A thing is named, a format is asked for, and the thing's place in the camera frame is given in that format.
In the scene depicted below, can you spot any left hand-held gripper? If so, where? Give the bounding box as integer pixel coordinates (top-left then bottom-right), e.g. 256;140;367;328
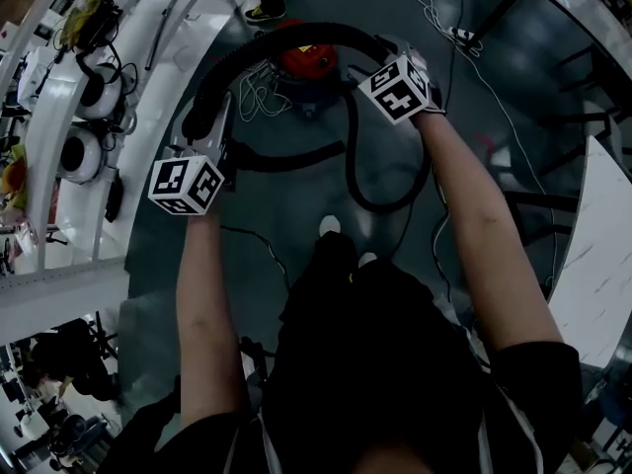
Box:
147;91;234;215

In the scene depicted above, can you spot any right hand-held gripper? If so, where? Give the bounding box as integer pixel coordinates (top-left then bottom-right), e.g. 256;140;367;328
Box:
357;37;445;126

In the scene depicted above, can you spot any black vacuum hose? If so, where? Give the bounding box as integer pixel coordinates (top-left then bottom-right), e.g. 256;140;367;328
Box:
181;21;434;215

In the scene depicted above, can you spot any person's left forearm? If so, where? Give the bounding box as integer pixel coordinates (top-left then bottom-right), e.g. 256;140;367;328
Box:
175;209;247;428

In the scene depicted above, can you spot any person's right forearm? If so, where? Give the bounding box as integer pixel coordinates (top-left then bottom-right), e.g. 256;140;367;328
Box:
412;111;568;354

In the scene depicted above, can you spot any red-topped vacuum cleaner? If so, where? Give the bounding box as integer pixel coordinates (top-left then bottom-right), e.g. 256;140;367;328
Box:
269;17;357;120

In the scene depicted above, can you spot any white curved counter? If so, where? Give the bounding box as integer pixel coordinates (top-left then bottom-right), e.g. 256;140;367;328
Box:
0;0;234;326

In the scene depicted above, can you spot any grey metal wand tube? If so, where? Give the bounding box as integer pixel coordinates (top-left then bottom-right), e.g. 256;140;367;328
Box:
144;0;195;71

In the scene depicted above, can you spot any white round device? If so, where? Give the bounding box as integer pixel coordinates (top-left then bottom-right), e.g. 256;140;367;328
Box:
58;120;108;185
73;61;125;120

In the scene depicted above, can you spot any person's white left shoe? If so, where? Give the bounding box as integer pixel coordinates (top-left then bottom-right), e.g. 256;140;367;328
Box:
319;214;343;239

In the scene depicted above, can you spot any yellow cloth bundle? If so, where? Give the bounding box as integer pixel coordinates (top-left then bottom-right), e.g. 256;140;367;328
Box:
63;0;108;51

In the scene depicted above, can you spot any person's black clothing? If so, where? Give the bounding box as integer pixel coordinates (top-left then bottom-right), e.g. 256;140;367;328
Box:
98;229;585;474

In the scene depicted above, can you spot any white power cord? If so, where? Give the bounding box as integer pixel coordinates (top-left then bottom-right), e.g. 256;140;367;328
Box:
238;61;295;123

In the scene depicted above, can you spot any long white extension cable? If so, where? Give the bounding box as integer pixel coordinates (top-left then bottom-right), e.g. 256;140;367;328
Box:
355;0;562;286

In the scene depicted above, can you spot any black floor cable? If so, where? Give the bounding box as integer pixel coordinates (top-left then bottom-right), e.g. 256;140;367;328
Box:
449;0;491;49

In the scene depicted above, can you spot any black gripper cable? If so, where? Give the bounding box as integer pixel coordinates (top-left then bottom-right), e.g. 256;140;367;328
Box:
219;224;293;296

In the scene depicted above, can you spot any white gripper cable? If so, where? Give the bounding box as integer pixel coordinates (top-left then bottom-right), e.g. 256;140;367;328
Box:
431;180;453;291

